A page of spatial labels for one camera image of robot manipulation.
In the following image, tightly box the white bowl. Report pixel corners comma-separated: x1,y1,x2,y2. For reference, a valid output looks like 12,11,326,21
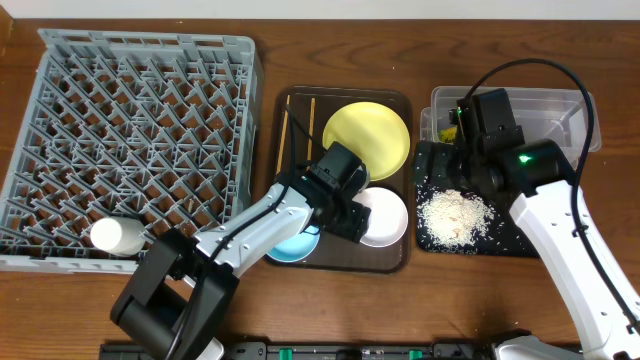
353,187,409,248

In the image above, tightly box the pile of rice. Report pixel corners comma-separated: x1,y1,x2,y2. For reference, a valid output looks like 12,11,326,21
416,185,501,254

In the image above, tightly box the white paper cup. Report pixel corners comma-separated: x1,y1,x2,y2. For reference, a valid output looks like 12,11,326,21
90,217,146,256

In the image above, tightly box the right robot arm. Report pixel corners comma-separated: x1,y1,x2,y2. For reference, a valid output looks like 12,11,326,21
413,86,639,359

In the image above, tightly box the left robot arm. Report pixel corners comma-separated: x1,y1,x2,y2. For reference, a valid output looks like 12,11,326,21
110,142,371,359

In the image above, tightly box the black tray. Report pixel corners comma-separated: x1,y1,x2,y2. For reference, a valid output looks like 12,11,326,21
412,139,541,259

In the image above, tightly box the yellow snack wrapper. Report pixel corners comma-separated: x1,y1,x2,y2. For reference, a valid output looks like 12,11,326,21
438,127,457,144

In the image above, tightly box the light blue bowl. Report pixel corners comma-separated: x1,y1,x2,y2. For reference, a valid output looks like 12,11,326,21
267,225,320,263

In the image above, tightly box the right wooden chopstick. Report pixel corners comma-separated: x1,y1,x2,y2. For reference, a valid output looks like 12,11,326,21
307,97,316,160

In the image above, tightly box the wooden chopstick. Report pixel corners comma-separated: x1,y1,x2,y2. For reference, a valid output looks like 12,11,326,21
276,95,290,173
307,97,316,160

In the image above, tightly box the yellow plate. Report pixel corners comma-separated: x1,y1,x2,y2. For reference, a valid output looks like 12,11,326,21
322,102,410,181

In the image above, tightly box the dark brown serving tray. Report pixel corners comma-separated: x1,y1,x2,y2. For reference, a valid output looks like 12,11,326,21
272,86,412,274

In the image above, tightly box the clear plastic bin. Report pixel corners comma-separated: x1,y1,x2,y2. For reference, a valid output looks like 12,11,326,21
420,86,602,167

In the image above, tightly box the left wooden chopstick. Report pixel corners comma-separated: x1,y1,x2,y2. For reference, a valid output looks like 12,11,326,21
276,95,290,173

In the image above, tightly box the grey plastic dish rack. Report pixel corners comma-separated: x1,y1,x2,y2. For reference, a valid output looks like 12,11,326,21
1,29,264,274

